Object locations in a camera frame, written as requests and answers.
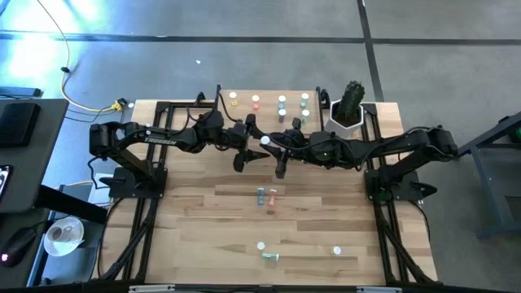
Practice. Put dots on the black rectangular case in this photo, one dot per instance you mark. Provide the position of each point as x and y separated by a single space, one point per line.
18 124

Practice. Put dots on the dark slim device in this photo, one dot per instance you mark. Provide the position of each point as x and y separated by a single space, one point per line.
20 91

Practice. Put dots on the green cactus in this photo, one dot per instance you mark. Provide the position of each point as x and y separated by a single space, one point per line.
352 101

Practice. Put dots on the white hexagonal planter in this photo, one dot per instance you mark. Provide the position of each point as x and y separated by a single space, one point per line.
342 133

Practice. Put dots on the white bracket plate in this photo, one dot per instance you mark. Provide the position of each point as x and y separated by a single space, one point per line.
378 289
152 288

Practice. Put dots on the yellow medicine bottle white cap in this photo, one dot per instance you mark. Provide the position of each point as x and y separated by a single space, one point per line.
336 250
233 97
261 245

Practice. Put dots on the black rig edge rail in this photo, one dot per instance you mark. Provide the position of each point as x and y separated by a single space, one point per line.
228 289

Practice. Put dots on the wooden shelf black metal frame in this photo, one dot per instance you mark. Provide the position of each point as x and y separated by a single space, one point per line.
268 124

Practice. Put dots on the pink medicine bottle white cap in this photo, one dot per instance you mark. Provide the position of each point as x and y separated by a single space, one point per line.
255 99
265 140
272 197

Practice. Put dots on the grey metal stand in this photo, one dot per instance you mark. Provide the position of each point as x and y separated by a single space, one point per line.
488 191

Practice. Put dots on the black computer mouse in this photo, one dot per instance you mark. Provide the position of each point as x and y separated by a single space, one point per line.
16 246

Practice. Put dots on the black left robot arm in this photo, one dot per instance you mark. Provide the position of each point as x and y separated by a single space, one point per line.
163 140

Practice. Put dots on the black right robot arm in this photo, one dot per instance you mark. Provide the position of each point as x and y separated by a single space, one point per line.
407 142

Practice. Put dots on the black desk support bar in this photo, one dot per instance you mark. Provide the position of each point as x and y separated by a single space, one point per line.
73 203

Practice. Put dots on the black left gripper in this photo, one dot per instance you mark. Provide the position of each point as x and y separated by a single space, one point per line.
238 138

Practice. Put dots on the dark grey side desk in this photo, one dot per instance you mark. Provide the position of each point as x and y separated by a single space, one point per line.
45 154

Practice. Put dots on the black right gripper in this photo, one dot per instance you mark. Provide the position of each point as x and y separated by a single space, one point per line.
294 142

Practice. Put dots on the blue medicine bottle white cap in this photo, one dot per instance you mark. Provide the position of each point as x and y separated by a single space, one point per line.
260 196
281 100

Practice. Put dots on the white cup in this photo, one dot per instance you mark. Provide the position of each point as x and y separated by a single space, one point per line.
55 233

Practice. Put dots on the black smartphone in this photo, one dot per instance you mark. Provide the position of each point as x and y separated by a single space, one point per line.
3 181

